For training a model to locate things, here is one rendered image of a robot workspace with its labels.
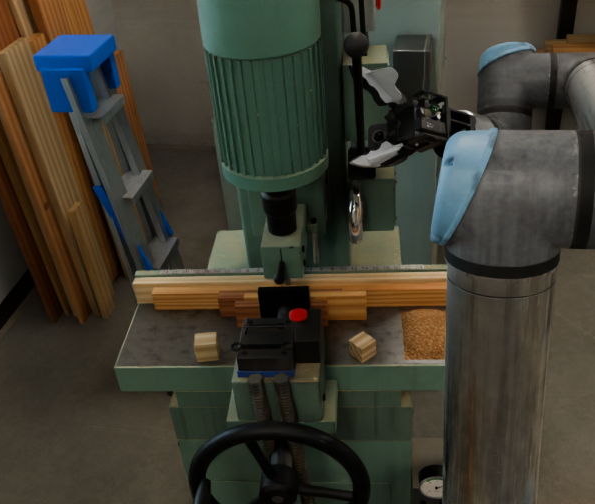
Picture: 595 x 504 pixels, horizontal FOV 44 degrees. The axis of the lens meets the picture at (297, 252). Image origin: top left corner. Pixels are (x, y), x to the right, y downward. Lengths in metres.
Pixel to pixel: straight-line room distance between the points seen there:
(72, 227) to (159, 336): 1.37
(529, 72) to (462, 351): 0.61
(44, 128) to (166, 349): 1.42
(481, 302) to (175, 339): 0.73
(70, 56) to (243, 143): 0.94
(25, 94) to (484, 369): 2.01
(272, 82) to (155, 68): 2.82
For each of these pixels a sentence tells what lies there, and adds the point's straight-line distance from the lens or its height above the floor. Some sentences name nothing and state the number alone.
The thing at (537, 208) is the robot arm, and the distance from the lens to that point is 0.72.
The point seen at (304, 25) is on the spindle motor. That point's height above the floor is 1.45.
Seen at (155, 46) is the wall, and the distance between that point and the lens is 3.84.
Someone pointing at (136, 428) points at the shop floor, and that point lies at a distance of 2.49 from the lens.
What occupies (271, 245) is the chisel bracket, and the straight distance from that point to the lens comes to 1.27.
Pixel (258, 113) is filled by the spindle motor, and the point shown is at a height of 1.33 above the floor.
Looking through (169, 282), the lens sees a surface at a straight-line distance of 1.43.
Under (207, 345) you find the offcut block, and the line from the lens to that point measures 1.29.
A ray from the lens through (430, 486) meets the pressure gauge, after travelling 1.41.
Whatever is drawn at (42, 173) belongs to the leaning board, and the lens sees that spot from 2.65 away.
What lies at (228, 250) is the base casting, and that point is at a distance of 1.75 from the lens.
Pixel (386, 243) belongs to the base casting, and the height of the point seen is 0.80.
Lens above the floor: 1.79
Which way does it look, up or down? 35 degrees down
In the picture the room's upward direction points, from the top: 5 degrees counter-clockwise
